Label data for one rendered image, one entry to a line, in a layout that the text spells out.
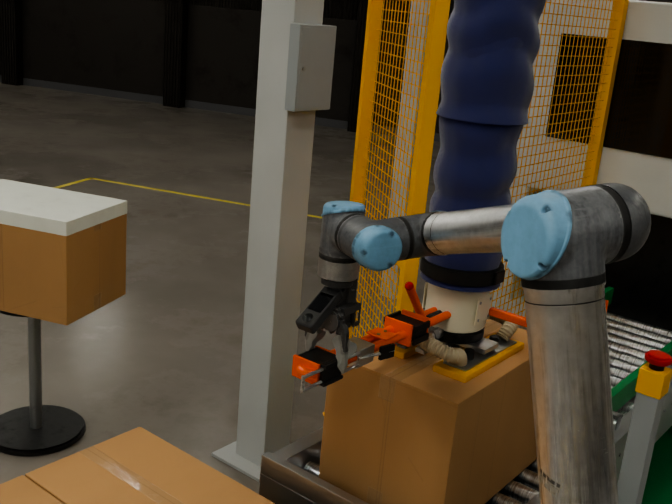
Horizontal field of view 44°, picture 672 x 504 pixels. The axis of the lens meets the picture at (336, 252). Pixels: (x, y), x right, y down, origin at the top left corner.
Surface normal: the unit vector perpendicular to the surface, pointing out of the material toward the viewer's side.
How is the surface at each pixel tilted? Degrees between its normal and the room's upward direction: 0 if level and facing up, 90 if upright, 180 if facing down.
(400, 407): 90
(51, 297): 90
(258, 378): 90
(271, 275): 90
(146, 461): 0
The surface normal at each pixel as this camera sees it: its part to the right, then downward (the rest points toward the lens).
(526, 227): -0.90, 0.00
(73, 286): 0.95, 0.17
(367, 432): -0.61, 0.18
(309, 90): 0.78, 0.25
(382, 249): 0.38, 0.31
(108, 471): 0.08, -0.95
